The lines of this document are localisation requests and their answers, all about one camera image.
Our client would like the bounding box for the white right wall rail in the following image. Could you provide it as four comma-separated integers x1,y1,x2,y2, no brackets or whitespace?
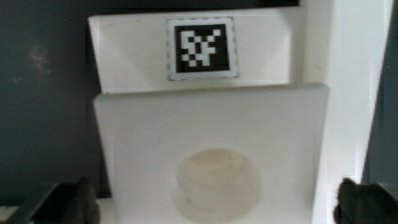
300,0,398,224

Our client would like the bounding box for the white lamp base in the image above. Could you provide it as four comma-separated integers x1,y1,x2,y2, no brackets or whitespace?
89,7,328,224

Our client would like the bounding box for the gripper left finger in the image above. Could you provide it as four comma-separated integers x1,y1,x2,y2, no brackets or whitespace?
0,178,101,224

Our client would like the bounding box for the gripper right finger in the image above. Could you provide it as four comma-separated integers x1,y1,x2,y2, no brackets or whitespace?
334,178,398,224

